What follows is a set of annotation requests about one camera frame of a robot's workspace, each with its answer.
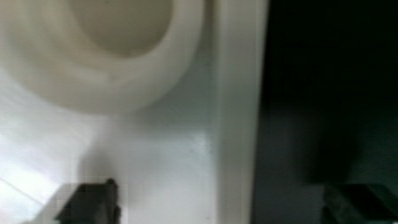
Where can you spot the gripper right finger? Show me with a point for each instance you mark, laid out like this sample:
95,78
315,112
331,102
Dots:
360,204

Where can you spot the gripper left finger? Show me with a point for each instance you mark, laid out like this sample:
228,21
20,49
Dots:
91,207

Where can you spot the white square tabletop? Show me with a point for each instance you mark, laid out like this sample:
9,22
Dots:
129,106

